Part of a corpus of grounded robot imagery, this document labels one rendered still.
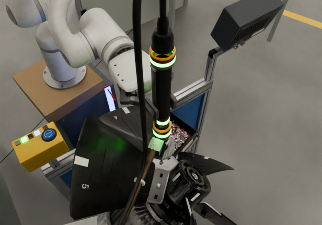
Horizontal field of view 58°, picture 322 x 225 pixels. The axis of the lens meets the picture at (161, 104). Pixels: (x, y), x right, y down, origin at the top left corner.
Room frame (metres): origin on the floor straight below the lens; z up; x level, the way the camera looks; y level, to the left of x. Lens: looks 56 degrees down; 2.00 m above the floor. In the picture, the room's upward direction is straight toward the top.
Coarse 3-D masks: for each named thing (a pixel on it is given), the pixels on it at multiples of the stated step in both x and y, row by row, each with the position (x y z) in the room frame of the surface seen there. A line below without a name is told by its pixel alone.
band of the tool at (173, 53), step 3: (150, 48) 0.34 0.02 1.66; (174, 48) 0.34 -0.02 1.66; (150, 51) 0.33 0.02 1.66; (153, 51) 0.35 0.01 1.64; (174, 51) 0.33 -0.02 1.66; (150, 54) 0.33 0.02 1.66; (156, 54) 0.35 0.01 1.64; (159, 54) 0.35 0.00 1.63; (165, 54) 0.35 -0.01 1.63; (168, 54) 0.35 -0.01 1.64; (174, 54) 0.33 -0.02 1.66; (153, 57) 0.32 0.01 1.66; (156, 57) 0.32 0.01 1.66; (168, 57) 0.32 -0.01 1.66; (171, 57) 0.32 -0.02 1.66; (162, 60) 0.32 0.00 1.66; (159, 63) 0.32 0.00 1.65; (165, 63) 0.32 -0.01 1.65; (168, 66) 0.32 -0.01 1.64
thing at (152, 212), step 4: (148, 204) 0.22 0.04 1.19; (148, 208) 0.21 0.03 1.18; (152, 208) 0.21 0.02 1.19; (152, 212) 0.20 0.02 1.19; (156, 212) 0.20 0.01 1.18; (156, 216) 0.19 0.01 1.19; (160, 216) 0.19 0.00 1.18; (156, 220) 0.18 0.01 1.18; (160, 220) 0.18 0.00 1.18; (164, 220) 0.18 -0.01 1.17; (164, 224) 0.17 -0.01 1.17; (168, 224) 0.17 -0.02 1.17
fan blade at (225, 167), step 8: (184, 152) 0.49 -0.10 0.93; (192, 160) 0.44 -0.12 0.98; (200, 160) 0.43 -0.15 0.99; (208, 160) 0.44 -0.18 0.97; (216, 160) 0.45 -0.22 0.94; (200, 168) 0.37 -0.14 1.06; (208, 168) 0.38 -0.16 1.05; (216, 168) 0.38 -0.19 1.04; (224, 168) 0.39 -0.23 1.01; (232, 168) 0.41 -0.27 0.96
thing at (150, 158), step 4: (152, 152) 0.28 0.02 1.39; (148, 156) 0.27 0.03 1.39; (152, 156) 0.27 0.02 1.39; (148, 160) 0.26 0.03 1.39; (152, 160) 0.26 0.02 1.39; (148, 164) 0.25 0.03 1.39; (148, 168) 0.24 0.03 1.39; (144, 172) 0.23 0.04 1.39; (144, 176) 0.22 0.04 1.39; (140, 184) 0.21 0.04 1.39; (140, 188) 0.20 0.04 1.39; (136, 192) 0.19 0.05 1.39; (136, 196) 0.18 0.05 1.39; (132, 204) 0.16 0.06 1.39; (128, 212) 0.15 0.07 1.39; (124, 224) 0.13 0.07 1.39
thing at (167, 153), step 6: (150, 144) 0.30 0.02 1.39; (162, 144) 0.30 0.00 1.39; (168, 144) 0.34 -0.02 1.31; (174, 144) 0.34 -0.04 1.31; (156, 150) 0.28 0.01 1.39; (162, 150) 0.29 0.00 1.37; (168, 150) 0.32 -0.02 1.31; (174, 150) 0.33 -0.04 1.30; (156, 156) 0.30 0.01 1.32; (162, 156) 0.30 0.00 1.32; (168, 156) 0.31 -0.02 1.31
